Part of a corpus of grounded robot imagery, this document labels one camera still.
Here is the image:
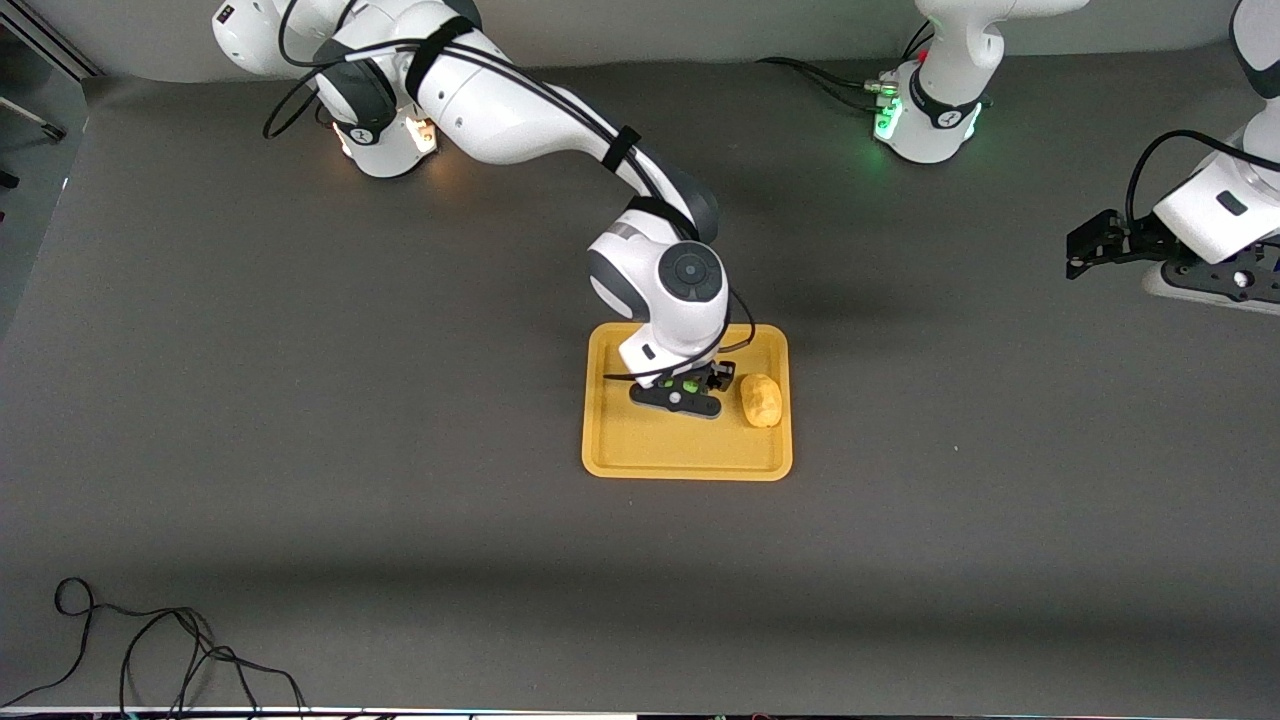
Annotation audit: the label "dark grey table mat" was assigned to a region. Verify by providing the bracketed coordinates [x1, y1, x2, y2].
[0, 40, 1280, 713]

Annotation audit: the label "black left base cables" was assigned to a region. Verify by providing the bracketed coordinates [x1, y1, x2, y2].
[755, 20, 936, 113]

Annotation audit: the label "yellow plastic tray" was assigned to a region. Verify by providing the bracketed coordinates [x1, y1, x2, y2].
[582, 322, 794, 482]

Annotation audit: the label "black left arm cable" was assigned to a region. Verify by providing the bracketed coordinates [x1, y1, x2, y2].
[1125, 129, 1280, 227]

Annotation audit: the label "grey metal frame rail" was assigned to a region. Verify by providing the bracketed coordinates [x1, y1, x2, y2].
[0, 0, 104, 81]

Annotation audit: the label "yellow-brown potato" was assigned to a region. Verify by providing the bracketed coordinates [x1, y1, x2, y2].
[739, 373, 784, 429]

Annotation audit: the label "thin black loose cable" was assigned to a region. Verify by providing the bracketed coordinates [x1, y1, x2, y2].
[0, 577, 309, 714]

